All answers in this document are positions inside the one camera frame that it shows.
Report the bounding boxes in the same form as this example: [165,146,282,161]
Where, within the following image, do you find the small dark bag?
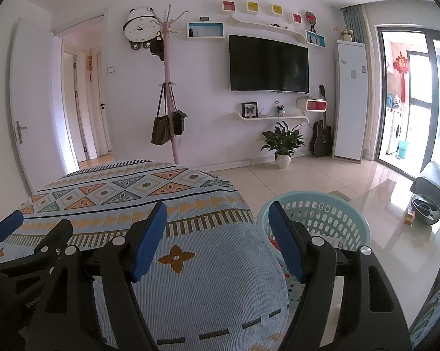
[172,110,188,136]

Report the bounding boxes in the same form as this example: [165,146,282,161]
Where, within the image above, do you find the brown tote bag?
[151,84,174,146]

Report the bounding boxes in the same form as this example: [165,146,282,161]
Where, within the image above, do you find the red and white wall box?
[296,97,328,113]

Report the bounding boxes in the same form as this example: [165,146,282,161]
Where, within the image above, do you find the black wall television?
[228,35,310,94]

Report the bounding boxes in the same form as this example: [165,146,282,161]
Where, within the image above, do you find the black acoustic guitar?
[310,85,333,157]

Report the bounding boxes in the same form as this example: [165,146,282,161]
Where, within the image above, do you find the patterned blue blanket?
[0,159,290,351]

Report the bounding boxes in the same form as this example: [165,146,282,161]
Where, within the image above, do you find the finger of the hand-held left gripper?
[0,218,74,286]
[0,210,25,250]

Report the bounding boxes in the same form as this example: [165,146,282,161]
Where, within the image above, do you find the small blue box shelf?
[306,30,325,48]

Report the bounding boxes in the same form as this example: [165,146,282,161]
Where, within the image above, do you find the black cap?
[149,37,165,63]

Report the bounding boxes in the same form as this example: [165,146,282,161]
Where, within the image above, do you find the dark sofa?
[410,161,440,214]

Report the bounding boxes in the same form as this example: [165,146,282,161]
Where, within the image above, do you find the short curved white shelf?
[237,111,311,123]

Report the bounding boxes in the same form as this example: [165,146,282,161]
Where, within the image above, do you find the black bowl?
[411,193,440,225]

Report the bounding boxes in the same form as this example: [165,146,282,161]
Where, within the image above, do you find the long curved white shelf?
[226,13,306,44]

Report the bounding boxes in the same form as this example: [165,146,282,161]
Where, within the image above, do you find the grey curtain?
[342,5,367,42]

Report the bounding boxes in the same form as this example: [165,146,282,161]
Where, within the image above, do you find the red knot ornament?
[393,52,408,99]

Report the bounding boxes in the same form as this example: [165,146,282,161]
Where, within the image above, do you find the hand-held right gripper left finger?
[24,200,168,351]

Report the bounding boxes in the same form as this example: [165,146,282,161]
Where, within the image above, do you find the pink coat rack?
[152,3,189,165]

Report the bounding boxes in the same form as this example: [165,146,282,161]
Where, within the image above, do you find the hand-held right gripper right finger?
[267,201,412,351]

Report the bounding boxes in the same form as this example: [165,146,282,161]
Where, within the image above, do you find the panda wall clock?
[123,7,164,51]

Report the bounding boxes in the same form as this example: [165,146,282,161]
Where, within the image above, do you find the flower vase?
[333,24,356,42]

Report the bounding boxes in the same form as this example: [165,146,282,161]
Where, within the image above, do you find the white washing machine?
[386,108,403,155]

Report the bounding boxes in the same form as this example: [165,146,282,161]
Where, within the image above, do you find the white standing air conditioner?
[332,39,367,161]

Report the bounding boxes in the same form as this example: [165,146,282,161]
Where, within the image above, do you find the white box shelf blue inside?
[187,22,225,39]

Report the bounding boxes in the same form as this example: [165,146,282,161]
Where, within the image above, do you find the teal plastic basket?
[256,191,372,311]

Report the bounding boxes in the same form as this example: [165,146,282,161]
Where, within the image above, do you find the potted green plant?
[261,121,305,169]

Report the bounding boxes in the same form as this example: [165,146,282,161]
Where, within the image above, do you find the white door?
[10,18,80,194]

